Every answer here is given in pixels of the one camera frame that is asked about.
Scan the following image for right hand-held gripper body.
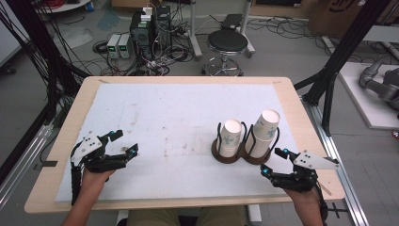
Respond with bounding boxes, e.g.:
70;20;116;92
269;150;341;193

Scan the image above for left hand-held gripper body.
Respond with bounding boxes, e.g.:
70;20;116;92
70;131;128;173

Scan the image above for person's left hand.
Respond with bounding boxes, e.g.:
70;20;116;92
81;167;116;191

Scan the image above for person's right hand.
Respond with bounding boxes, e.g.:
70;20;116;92
282;185;322;206

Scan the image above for tall stack of paper cups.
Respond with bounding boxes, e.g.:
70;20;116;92
245;108;281;159

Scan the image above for brown double cup holder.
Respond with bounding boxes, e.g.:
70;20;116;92
211;120;281;166

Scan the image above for white table leg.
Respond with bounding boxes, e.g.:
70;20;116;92
247;203;263;224

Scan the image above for wooden table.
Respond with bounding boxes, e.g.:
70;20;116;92
24;75;346;215

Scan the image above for white table mat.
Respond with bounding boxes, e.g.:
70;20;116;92
54;82;311;202

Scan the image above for short stack of paper cups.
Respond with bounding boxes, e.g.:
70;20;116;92
216;119;244;158

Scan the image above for person's khaki trousers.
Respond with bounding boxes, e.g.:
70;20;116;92
125;205;247;226

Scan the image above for white power supply unit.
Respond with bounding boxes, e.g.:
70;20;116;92
106;33;121;59
118;33;132;59

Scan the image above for white floor platform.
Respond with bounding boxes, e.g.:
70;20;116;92
338;61;399;130

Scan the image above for black computer tower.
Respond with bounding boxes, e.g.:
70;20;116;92
129;4;173;60

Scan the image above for black round stool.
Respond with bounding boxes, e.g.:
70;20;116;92
201;28;249;77

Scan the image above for white stand leg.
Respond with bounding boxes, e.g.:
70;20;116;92
187;0;204;61
238;0;257;59

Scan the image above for flat black device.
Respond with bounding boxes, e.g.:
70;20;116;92
220;13;244;31

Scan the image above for brown cardboard box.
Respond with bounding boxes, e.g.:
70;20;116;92
308;0;399;39

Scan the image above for aluminium rail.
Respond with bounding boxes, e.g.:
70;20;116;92
302;97;371;226
0;123;55;210

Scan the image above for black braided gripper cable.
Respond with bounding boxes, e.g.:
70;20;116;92
71;164;83;207

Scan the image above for tangle of floor cables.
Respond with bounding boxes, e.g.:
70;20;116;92
91;39;196;77

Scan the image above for black frame post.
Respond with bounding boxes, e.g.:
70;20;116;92
6;0;90;126
294;0;391;136

